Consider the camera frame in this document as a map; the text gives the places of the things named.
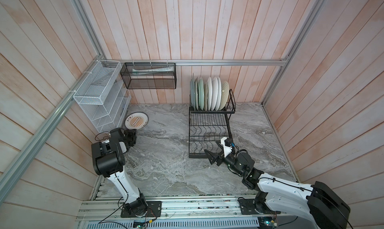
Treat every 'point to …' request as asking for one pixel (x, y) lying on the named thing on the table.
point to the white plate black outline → (214, 93)
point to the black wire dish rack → (207, 127)
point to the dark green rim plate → (219, 98)
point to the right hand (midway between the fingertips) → (210, 146)
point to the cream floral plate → (196, 93)
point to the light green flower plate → (201, 93)
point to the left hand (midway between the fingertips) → (138, 131)
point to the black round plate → (205, 96)
